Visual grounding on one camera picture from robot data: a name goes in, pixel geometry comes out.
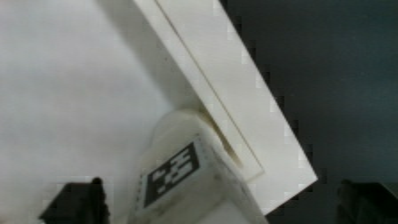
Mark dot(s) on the white square table top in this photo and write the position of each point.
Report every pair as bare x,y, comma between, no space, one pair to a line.
93,80

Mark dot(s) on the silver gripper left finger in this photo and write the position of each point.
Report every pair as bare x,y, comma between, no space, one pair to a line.
79,206

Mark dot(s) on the white L-shaped obstacle fence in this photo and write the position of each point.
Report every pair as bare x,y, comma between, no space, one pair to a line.
246,111

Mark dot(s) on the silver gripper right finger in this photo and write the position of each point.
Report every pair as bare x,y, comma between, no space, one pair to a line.
369,203

